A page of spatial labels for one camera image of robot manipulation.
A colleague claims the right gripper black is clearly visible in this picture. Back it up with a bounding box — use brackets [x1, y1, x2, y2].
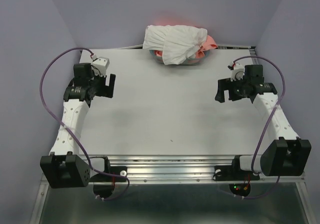
[214, 75, 250, 103]

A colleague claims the white pleated skirt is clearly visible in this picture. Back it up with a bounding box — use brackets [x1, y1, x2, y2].
[142, 25, 208, 50]

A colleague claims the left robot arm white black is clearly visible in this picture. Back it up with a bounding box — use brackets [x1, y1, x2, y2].
[40, 57, 116, 189]

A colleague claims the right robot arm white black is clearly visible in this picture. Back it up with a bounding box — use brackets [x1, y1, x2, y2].
[215, 63, 312, 179]

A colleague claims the grey fabric basket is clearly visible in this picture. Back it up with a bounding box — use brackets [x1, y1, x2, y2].
[149, 50, 210, 66]

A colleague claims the pink skirt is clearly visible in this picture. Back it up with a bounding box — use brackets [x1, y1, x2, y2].
[160, 35, 218, 58]

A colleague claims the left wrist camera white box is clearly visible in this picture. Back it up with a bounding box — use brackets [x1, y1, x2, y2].
[92, 57, 110, 75]

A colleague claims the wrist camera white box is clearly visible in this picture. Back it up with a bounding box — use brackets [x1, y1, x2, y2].
[92, 57, 110, 75]
[227, 62, 245, 81]

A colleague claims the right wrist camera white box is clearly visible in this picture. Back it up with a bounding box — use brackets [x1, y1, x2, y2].
[227, 62, 245, 81]

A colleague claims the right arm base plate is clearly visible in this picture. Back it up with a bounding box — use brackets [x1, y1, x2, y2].
[212, 164, 261, 200]

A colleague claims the aluminium frame rail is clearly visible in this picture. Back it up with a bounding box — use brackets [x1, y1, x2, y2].
[29, 43, 315, 224]

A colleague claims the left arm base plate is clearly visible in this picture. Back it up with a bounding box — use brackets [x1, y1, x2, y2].
[89, 166, 130, 202]

